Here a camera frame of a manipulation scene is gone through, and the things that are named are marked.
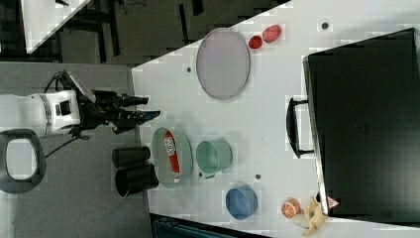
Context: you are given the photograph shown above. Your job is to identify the blue bowl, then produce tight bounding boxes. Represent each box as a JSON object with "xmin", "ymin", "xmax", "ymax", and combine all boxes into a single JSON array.
[{"xmin": 225, "ymin": 184, "xmax": 259, "ymax": 220}]

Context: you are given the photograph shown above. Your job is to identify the red plush ketchup bottle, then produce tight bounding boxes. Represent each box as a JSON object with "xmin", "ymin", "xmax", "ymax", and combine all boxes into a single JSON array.
[{"xmin": 163, "ymin": 131, "xmax": 180, "ymax": 183}]

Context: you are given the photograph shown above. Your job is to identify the toy peeled banana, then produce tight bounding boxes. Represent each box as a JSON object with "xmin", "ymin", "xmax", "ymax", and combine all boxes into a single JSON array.
[{"xmin": 291, "ymin": 196, "xmax": 327, "ymax": 236}]

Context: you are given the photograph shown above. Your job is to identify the black toaster oven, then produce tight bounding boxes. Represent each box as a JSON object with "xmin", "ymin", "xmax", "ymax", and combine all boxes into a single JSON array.
[{"xmin": 302, "ymin": 28, "xmax": 420, "ymax": 227}]

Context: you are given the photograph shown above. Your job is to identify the black framed white stand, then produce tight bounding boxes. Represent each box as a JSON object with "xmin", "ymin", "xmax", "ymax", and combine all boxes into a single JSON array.
[{"xmin": 0, "ymin": 129, "xmax": 47, "ymax": 194}]

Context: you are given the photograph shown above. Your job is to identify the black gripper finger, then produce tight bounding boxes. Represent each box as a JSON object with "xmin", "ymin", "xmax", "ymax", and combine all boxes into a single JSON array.
[
  {"xmin": 116, "ymin": 110, "xmax": 160, "ymax": 130},
  {"xmin": 120, "ymin": 94, "xmax": 149, "ymax": 107}
]

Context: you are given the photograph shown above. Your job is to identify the toy orange half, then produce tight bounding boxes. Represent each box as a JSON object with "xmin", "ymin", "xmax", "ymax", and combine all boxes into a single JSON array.
[{"xmin": 281, "ymin": 198, "xmax": 300, "ymax": 219}]

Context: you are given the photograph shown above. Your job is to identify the dark red toy strawberry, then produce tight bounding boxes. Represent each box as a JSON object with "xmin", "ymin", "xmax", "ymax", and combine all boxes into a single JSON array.
[{"xmin": 249, "ymin": 36, "xmax": 263, "ymax": 50}]

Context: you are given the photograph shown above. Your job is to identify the black cable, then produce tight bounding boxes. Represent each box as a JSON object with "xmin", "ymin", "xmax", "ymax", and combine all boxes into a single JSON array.
[{"xmin": 43, "ymin": 69, "xmax": 90, "ymax": 159}]

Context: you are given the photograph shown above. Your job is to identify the black cylinder upper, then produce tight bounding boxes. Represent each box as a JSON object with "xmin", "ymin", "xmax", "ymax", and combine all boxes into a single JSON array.
[{"xmin": 112, "ymin": 147, "xmax": 151, "ymax": 168}]

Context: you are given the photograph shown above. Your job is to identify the green cup with handle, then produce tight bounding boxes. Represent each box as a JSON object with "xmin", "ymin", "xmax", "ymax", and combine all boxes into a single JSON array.
[{"xmin": 196, "ymin": 139, "xmax": 233, "ymax": 179}]

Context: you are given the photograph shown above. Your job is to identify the dark teal crate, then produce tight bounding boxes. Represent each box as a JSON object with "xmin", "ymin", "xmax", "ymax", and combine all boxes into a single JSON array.
[{"xmin": 150, "ymin": 213, "xmax": 268, "ymax": 238}]

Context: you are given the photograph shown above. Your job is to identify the lavender round plate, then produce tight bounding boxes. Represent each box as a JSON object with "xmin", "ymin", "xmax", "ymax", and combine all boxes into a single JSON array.
[{"xmin": 196, "ymin": 28, "xmax": 251, "ymax": 100}]

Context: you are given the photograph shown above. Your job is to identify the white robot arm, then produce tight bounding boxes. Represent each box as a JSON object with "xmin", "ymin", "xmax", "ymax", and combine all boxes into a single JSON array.
[{"xmin": 1, "ymin": 90, "xmax": 160, "ymax": 138}]

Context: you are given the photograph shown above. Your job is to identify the white table in background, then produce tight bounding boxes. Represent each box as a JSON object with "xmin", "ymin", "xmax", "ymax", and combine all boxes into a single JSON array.
[{"xmin": 20, "ymin": 0, "xmax": 91, "ymax": 54}]

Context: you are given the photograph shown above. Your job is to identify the light red toy strawberry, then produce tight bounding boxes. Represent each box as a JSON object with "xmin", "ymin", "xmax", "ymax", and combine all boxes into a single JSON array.
[{"xmin": 262, "ymin": 25, "xmax": 282, "ymax": 44}]

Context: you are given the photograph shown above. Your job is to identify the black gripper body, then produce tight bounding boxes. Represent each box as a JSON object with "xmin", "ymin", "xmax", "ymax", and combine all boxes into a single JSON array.
[{"xmin": 77, "ymin": 90, "xmax": 128, "ymax": 134}]

